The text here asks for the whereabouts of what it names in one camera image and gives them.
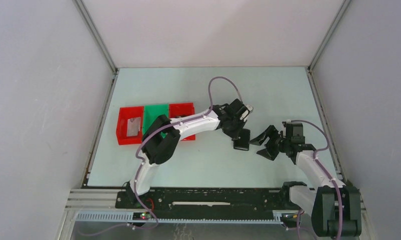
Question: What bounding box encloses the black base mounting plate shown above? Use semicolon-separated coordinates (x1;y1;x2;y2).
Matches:
115;187;304;221

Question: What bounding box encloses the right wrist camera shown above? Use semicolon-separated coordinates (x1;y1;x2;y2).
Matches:
285;121;305;141

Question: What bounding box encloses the grey card in bin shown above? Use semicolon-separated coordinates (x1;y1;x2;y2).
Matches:
126;117;142;137

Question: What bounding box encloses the green plastic bin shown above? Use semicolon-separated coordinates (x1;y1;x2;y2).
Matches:
142;104;169;139

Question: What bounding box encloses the aluminium frame rail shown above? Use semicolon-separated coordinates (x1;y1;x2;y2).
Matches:
65;188;121;211

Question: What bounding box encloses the black leather card holder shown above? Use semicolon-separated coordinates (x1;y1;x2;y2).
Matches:
233;128;251;151

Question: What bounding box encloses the red plastic bin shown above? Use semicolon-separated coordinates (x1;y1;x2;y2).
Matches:
168;102;197;142
116;106;145;146

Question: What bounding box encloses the left red plastic bin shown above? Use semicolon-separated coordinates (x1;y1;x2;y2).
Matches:
116;106;145;146

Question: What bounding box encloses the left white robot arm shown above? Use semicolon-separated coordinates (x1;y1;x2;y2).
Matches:
125;98;254;209

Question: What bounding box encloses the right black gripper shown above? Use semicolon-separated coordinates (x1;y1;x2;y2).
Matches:
249;124;291;161

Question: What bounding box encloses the right red plastic bin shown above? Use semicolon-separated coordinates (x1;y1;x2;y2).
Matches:
168;102;197;142

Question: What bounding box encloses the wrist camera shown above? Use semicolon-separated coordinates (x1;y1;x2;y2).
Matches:
239;104;254;122
285;121;305;141

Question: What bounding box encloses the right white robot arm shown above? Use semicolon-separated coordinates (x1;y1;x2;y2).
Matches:
249;119;362;240

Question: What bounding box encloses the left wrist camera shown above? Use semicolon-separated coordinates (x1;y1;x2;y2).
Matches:
239;104;254;122

